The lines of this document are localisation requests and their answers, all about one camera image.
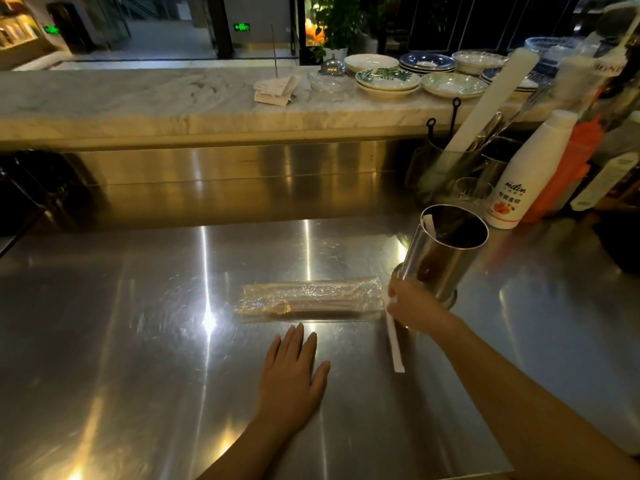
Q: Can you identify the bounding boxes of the person's left hand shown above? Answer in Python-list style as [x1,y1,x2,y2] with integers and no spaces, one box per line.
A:
[251,322,332,437]

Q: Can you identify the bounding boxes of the person's right hand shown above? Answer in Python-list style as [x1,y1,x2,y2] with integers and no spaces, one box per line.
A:
[385,277,465,344]

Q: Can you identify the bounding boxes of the steel cylinder straw holder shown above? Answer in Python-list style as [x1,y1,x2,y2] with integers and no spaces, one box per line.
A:
[391,203,490,311]

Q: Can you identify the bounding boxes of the clear plastic bag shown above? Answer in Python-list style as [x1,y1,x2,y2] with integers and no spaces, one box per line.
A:
[235,277,385,323]

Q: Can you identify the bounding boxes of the bundle of paper straws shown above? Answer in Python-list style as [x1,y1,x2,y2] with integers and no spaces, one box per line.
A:
[239,292,381,315]

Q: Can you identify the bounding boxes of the person's right forearm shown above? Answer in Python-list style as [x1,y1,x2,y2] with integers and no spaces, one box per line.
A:
[435,314,640,480]

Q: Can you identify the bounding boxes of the clear drinking glass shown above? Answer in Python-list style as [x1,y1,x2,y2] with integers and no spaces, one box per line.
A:
[452,177,495,211]

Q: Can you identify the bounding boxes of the steel utensil holder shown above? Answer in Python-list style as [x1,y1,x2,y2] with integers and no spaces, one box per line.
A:
[405,142,481,205]

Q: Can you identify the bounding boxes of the small metal cup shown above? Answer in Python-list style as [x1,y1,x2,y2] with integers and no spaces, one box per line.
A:
[475,137,521,188]

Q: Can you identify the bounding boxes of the white squeeze bottle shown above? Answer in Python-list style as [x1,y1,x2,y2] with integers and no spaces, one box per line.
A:
[486,109,579,231]

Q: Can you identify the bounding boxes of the metal bar spoon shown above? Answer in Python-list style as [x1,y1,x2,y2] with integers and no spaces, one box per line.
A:
[467,110,506,153]

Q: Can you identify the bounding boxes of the orange squeeze bottle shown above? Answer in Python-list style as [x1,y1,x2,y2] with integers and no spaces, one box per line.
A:
[522,114,603,225]

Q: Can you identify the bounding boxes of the black bar mat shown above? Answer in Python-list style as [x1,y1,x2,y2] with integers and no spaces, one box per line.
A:
[595,214,640,275]

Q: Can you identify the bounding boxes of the white paper roll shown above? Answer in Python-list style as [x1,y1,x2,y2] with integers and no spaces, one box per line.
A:
[425,47,541,193]

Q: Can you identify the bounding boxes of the pale green plate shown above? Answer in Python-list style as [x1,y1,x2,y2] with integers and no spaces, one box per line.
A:
[421,72,489,99]

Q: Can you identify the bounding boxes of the clear bottle white cap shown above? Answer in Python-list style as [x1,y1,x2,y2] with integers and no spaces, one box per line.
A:
[569,110,640,213]

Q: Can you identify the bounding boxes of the leaf patterned plate stack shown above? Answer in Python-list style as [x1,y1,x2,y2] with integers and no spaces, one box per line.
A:
[355,67,422,95]

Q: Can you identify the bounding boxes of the clear glass dish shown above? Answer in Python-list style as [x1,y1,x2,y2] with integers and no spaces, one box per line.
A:
[307,69,355,95]

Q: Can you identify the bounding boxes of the blue rimmed plate stack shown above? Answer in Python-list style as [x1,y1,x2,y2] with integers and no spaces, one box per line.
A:
[479,67,541,93]

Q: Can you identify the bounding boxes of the blue patterned plate stack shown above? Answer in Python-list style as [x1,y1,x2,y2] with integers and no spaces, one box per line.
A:
[399,51,457,75]

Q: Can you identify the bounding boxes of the plain white plate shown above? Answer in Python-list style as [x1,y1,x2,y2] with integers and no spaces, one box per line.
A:
[343,53,400,75]

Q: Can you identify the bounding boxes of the pale patterned plate stack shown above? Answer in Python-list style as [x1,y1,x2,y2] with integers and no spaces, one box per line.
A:
[452,50,510,75]

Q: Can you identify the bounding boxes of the stack of paper napkins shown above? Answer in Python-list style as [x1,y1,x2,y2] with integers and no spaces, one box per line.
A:
[253,75,300,107]

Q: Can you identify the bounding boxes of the black panelled cabinet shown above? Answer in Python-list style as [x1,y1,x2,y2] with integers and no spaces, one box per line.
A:
[399,0,576,53]

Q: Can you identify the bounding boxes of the large clear glass bowl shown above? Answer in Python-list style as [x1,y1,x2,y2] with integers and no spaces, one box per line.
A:
[523,36,586,61]

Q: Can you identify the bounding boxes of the lit advertising display stand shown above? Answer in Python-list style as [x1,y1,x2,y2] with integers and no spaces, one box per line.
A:
[302,0,329,48]

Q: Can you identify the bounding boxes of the large green potted plant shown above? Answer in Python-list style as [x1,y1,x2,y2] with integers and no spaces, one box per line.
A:
[307,0,366,61]

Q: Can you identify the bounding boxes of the black trash bin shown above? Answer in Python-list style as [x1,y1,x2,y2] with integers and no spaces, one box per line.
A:
[45,1,96,55]

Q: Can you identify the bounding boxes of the lit display shelf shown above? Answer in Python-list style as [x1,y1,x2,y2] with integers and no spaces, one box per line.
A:
[0,0,51,71]

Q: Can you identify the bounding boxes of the black wire rack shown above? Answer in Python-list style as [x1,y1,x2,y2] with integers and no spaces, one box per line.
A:
[0,149,101,255]

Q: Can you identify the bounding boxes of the black gate post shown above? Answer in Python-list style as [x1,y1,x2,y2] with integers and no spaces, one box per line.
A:
[205,0,235,59]

